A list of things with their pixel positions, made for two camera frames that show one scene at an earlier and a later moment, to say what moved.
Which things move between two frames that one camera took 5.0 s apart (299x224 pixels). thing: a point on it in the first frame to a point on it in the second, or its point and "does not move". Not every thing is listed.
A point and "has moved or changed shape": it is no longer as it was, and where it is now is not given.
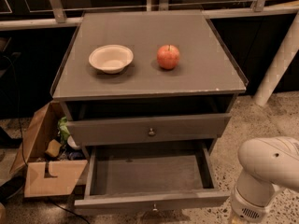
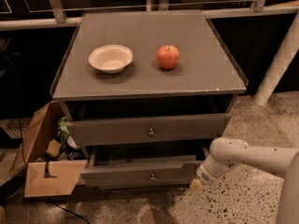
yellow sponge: (53, 147) does not move
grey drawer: (150, 176) has moved or changed shape
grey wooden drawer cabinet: (148, 80) does not move
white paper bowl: (112, 58) does not move
